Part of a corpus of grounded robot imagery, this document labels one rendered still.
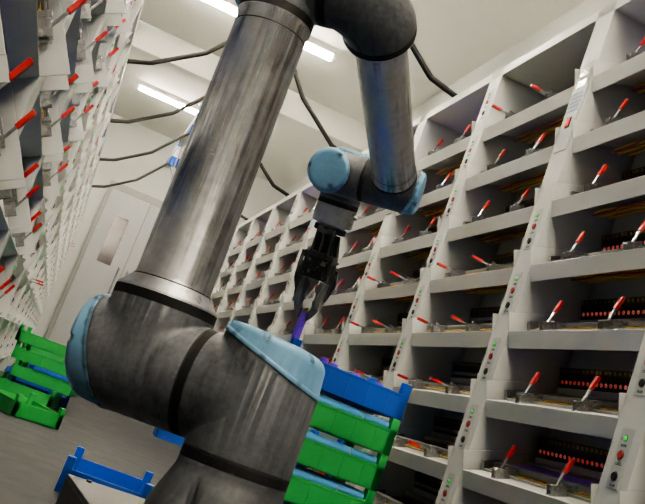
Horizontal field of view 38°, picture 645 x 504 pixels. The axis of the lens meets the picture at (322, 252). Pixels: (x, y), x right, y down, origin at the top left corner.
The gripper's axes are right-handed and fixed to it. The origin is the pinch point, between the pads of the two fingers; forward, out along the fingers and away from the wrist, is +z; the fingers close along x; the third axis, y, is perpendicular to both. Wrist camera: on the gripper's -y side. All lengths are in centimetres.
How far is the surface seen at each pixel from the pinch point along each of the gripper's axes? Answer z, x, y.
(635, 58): -84, 53, -53
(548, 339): -9, 54, -32
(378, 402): 12.8, 21.9, 2.6
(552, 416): 6, 59, -15
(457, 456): 29, 43, -47
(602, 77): -79, 47, -66
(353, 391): 11.8, 16.3, 5.7
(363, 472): 27.6, 23.8, 5.4
